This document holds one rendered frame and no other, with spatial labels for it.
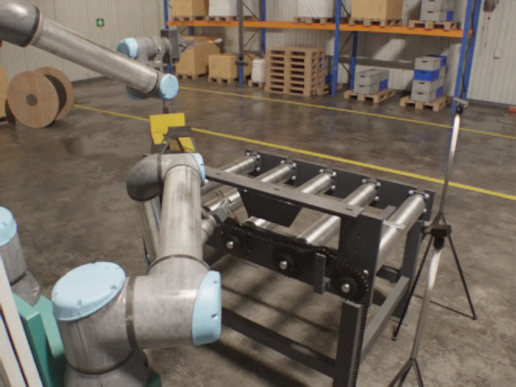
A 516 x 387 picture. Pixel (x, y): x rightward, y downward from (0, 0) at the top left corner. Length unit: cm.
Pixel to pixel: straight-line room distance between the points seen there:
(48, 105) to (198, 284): 741
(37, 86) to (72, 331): 742
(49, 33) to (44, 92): 684
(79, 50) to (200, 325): 85
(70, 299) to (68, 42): 74
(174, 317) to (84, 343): 19
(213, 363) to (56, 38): 195
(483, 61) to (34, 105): 913
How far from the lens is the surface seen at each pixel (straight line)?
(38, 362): 104
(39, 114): 829
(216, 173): 200
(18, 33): 126
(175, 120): 683
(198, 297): 85
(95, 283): 89
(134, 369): 100
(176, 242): 101
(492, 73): 1056
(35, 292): 137
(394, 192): 265
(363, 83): 978
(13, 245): 128
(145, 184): 139
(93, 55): 136
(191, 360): 266
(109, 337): 89
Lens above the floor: 189
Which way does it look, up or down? 24 degrees down
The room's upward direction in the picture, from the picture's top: straight up
